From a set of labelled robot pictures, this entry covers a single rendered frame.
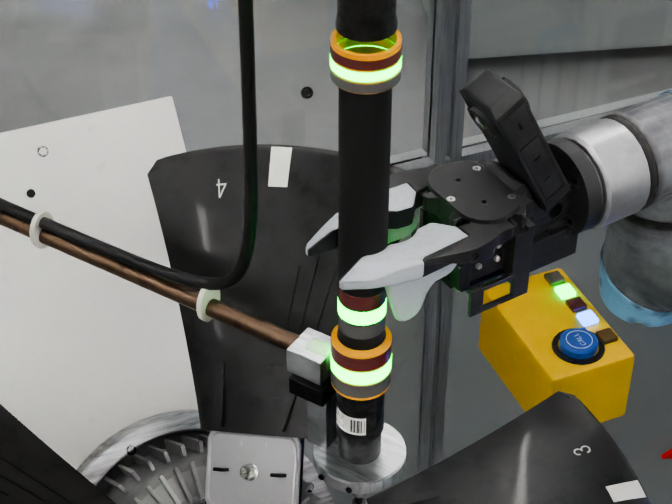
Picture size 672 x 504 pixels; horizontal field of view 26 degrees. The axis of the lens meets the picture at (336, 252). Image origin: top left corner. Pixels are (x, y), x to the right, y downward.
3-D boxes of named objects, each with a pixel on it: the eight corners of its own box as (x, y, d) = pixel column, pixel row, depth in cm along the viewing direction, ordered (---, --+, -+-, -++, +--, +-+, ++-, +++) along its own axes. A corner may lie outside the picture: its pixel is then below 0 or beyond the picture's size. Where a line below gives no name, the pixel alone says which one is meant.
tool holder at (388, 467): (272, 460, 110) (269, 365, 104) (323, 404, 115) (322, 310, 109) (374, 509, 106) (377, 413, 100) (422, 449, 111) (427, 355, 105)
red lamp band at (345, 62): (315, 58, 87) (315, 47, 87) (354, 27, 90) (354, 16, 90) (378, 79, 85) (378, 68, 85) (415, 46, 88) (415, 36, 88)
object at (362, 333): (328, 328, 101) (328, 315, 100) (353, 302, 103) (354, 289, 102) (369, 346, 100) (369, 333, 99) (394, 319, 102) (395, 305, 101)
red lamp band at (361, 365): (318, 357, 103) (318, 344, 102) (351, 322, 105) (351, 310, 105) (371, 380, 101) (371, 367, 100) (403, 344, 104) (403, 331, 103)
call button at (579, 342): (551, 343, 154) (553, 331, 153) (584, 333, 155) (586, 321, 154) (570, 367, 151) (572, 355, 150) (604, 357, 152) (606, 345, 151)
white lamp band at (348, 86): (316, 80, 88) (316, 70, 88) (354, 49, 91) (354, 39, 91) (377, 102, 86) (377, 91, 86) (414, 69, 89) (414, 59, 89)
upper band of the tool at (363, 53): (316, 84, 88) (316, 43, 87) (354, 54, 91) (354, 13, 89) (377, 105, 87) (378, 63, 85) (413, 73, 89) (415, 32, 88)
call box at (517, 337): (475, 357, 167) (481, 286, 160) (552, 334, 170) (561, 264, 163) (543, 451, 155) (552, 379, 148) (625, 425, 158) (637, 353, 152)
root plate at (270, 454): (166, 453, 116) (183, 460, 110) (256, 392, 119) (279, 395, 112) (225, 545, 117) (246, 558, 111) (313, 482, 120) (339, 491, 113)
